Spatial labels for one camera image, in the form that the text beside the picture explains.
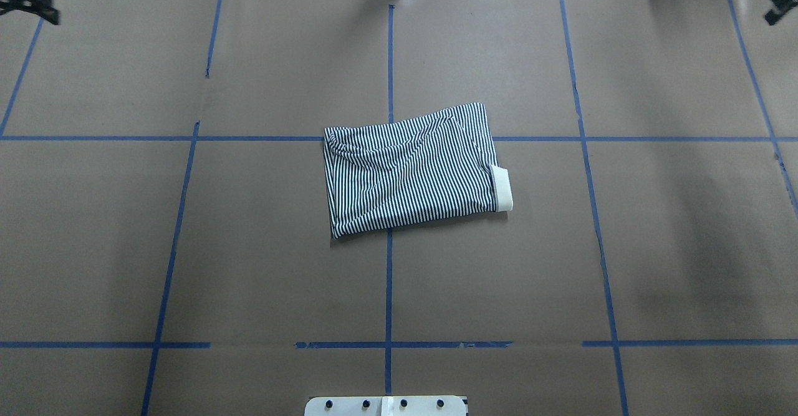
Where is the blue white striped polo shirt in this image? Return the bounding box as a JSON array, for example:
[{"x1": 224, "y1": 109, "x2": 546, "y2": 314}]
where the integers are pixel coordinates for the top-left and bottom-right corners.
[{"x1": 323, "y1": 102, "x2": 514, "y2": 239}]

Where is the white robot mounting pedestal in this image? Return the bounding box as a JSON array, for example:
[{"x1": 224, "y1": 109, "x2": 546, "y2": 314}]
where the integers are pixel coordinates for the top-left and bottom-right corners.
[{"x1": 303, "y1": 394, "x2": 469, "y2": 415}]

